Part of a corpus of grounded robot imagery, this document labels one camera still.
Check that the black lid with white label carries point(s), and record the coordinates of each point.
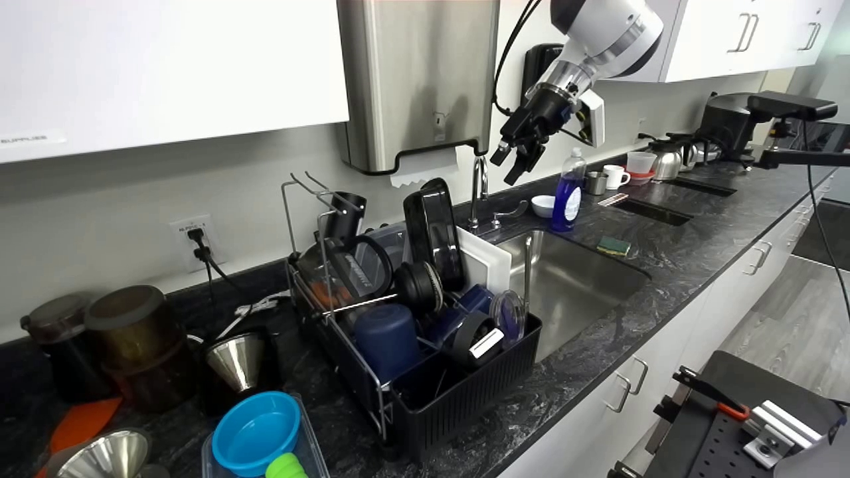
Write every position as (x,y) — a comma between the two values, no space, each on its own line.
(479,338)

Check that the clear wine glass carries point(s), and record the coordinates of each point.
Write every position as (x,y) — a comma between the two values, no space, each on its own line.
(509,314)

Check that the dark blue plastic cup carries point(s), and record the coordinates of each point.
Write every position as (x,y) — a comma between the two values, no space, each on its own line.
(384,342)

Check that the green sponge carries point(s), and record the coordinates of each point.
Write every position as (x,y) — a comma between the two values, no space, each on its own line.
(614,248)

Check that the white plastic container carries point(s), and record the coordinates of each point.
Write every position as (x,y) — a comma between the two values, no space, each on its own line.
(488,262)

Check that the small white bowl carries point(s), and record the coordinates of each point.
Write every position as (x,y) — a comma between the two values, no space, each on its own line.
(544,207)

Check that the dark lidded canister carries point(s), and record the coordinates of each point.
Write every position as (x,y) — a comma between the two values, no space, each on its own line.
(62,347)

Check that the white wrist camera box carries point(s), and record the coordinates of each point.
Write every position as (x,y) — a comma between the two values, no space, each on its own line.
(591,122)

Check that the steel paper towel dispenser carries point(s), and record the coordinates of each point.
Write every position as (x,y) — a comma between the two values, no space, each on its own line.
(415,82)

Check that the clear glass pitcher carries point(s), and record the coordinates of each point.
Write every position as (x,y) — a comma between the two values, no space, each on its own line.
(350,270)

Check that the white lower cabinets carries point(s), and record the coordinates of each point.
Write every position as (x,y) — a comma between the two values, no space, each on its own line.
(692,335)

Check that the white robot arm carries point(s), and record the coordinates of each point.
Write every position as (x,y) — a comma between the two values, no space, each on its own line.
(613,37)

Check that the black coffee machine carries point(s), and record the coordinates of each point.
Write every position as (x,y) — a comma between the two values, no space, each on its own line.
(754,115)

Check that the bright green cup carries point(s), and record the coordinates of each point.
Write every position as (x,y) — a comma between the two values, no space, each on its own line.
(285,466)

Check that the black round lid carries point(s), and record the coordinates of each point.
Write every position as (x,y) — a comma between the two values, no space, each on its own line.
(421,285)

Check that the chrome gooseneck faucet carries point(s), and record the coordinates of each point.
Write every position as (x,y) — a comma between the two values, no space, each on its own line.
(479,191)

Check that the brown lidded canister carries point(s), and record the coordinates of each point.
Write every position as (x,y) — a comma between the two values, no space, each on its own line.
(135,342)

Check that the white wall outlet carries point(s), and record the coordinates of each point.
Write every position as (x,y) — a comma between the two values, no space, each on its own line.
(193,231)

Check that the stainless steel sink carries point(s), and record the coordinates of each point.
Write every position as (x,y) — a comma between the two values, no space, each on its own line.
(574,282)

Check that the white mug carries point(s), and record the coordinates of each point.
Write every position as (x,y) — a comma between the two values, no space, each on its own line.
(614,176)

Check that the metal funnel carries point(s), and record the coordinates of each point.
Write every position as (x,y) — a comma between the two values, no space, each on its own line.
(103,455)

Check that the blue soap bottle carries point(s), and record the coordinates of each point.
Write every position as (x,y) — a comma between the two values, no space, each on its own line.
(570,204)

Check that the pink cup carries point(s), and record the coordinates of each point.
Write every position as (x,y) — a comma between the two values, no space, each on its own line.
(642,165)

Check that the plain white upper cabinet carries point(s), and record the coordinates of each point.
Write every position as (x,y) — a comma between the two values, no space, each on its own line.
(169,71)

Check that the light blue bowl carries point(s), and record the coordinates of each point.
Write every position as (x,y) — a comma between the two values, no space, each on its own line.
(257,435)

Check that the orange spatula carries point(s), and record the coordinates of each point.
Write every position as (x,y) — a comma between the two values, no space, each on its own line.
(81,424)

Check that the metal tongs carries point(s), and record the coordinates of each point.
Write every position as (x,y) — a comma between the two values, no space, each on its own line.
(254,312)

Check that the steel measuring cup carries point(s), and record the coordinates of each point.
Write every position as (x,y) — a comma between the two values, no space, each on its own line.
(237,359)

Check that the black counter mat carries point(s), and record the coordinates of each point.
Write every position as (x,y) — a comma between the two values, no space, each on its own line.
(655,211)

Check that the dark blue bowl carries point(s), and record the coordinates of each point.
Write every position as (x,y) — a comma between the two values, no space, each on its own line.
(456,314)

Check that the black dish rack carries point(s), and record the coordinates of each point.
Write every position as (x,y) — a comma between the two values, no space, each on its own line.
(460,389)

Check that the black perforated board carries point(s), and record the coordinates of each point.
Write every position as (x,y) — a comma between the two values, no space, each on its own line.
(707,443)

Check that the clear plastic container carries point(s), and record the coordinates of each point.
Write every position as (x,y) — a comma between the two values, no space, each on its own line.
(311,443)

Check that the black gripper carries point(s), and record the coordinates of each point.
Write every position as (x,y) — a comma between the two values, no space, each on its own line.
(541,124)

